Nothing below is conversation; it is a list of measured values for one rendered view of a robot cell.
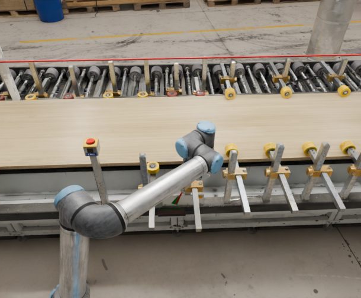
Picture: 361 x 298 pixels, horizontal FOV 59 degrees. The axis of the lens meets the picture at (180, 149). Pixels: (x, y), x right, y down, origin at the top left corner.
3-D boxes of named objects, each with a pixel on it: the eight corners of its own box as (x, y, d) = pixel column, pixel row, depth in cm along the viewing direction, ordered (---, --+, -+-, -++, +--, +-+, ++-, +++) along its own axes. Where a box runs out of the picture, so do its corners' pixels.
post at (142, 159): (151, 211, 202) (145, 156, 170) (145, 211, 202) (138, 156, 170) (151, 206, 205) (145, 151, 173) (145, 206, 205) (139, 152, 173)
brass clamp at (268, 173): (289, 178, 185) (290, 172, 182) (266, 180, 185) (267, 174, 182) (285, 171, 190) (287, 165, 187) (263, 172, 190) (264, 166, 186)
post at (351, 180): (342, 206, 208) (371, 152, 176) (337, 206, 208) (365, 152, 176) (339, 202, 210) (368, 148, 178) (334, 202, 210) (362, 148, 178)
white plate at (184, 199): (203, 204, 199) (204, 194, 192) (161, 206, 198) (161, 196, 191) (203, 204, 199) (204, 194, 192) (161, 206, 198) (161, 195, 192)
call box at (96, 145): (99, 156, 167) (96, 146, 162) (85, 157, 167) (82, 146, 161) (100, 148, 172) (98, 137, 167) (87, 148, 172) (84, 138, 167)
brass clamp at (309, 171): (331, 177, 186) (333, 171, 183) (308, 178, 186) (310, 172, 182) (326, 169, 191) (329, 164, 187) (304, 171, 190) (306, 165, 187)
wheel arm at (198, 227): (201, 232, 170) (202, 227, 167) (195, 232, 170) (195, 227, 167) (195, 174, 202) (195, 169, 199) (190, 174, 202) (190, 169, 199)
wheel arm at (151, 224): (155, 231, 171) (154, 227, 168) (148, 232, 171) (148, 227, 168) (155, 173, 203) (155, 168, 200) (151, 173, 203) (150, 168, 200)
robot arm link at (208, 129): (191, 124, 149) (205, 116, 155) (190, 144, 158) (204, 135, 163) (206, 133, 144) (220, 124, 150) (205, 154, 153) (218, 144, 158)
